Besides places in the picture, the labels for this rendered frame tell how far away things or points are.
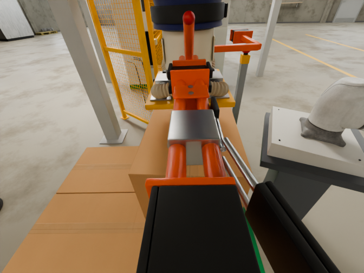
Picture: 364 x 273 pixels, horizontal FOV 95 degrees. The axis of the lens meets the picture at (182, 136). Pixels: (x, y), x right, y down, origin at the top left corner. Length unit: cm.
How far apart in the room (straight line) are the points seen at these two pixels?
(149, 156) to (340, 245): 151
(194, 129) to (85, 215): 92
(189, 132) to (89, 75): 185
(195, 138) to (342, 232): 171
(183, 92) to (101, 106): 186
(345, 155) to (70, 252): 128
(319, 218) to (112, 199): 155
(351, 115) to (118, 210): 115
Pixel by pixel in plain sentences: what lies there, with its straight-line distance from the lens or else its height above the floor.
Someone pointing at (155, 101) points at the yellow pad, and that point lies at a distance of 57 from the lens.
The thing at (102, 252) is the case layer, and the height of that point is 54.
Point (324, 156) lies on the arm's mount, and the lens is 97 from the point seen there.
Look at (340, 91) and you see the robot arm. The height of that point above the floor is 105.
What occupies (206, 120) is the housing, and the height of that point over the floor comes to 125.
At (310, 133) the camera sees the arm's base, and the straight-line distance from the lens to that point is 104.
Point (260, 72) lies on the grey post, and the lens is 435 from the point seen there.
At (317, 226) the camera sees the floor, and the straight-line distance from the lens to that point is 177.
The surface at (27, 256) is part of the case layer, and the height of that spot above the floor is 54.
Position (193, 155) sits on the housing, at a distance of 21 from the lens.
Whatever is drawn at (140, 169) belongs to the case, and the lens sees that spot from 58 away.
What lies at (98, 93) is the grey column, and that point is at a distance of 206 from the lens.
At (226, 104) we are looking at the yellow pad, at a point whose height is 111.
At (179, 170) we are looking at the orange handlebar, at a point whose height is 124.
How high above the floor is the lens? 137
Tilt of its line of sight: 38 degrees down
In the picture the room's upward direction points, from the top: 3 degrees counter-clockwise
